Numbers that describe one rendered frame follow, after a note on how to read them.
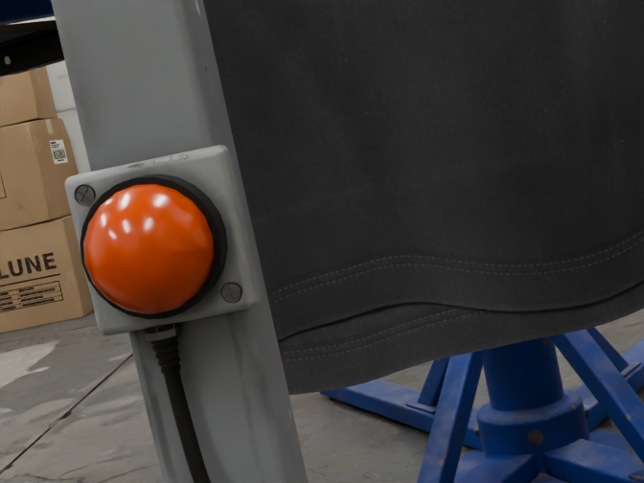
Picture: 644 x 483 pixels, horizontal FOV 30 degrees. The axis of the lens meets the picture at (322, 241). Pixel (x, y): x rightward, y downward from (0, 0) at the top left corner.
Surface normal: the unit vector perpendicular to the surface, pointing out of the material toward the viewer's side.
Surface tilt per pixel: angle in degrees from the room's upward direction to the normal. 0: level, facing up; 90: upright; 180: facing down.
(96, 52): 90
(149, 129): 90
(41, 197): 93
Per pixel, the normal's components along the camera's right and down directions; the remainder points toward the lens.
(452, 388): -0.55, -0.57
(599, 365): 0.10, -0.70
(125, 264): -0.23, 0.33
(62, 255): -0.08, 0.13
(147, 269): 0.10, 0.26
